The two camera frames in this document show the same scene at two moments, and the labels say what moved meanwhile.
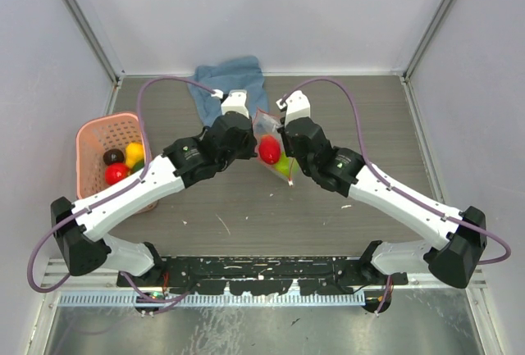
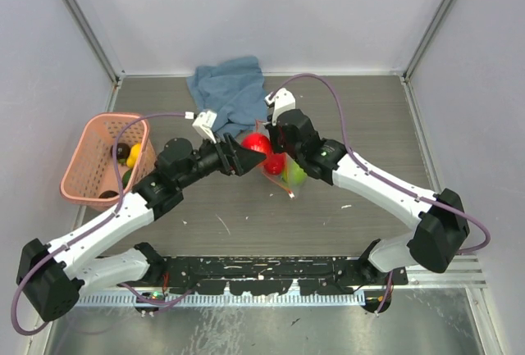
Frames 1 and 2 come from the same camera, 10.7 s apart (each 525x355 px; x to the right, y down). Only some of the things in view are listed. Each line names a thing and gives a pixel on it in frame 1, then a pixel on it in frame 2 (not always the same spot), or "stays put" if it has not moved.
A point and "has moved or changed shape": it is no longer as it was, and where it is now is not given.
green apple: x=283 y=164 to x=294 y=175
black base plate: x=265 y=275 stays put
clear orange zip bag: x=271 y=147 has moved or changed shape
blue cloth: x=244 y=73 stays put
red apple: x=116 y=173 to x=256 y=142
